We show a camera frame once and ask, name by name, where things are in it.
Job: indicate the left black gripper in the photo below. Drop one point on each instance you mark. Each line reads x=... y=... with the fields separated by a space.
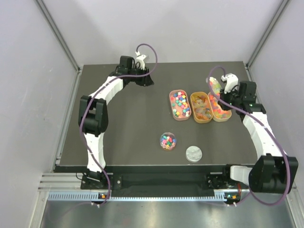
x=144 y=77

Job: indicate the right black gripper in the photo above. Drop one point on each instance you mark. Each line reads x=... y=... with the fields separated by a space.
x=223 y=96

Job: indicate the silver metal scoop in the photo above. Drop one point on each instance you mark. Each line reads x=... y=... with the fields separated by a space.
x=216 y=87

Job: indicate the orange tray of star candies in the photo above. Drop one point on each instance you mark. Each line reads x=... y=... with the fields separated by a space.
x=219 y=115

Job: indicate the yellow tray of popsicle candies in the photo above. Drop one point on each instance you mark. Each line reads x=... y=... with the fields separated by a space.
x=201 y=107

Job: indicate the pink tray of block candies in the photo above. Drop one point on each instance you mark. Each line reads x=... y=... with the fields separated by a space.
x=180 y=106

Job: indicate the clear round jar lid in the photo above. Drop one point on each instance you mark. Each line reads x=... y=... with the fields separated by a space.
x=193 y=154

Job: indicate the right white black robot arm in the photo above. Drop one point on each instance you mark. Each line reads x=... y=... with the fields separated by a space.
x=274 y=171

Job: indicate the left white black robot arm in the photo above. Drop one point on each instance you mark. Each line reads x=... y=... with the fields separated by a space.
x=93 y=114

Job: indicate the clear round plastic jar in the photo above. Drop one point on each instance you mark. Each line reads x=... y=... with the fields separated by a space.
x=168 y=141

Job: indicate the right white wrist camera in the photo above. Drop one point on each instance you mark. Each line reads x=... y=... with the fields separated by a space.
x=231 y=81

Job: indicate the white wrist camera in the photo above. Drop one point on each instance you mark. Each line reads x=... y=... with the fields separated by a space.
x=231 y=81
x=140 y=60

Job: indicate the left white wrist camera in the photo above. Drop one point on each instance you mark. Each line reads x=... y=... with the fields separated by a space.
x=140 y=60

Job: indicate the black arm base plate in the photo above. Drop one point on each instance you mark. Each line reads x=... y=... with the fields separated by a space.
x=160 y=181

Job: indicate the slotted cable duct rail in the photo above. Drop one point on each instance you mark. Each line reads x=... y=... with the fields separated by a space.
x=216 y=196

